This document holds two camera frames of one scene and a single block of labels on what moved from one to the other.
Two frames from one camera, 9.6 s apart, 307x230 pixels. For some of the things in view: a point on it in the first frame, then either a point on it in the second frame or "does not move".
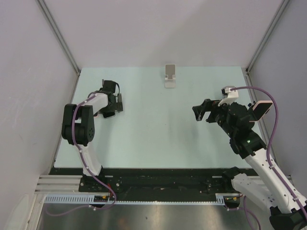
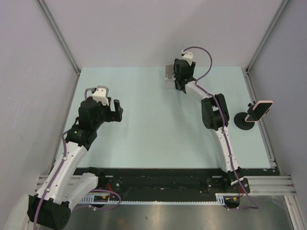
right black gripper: x=208 y=105 → x=191 y=68
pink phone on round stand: x=260 y=109 does not move
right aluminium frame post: x=283 y=6 does not move
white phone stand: x=170 y=78 does not move
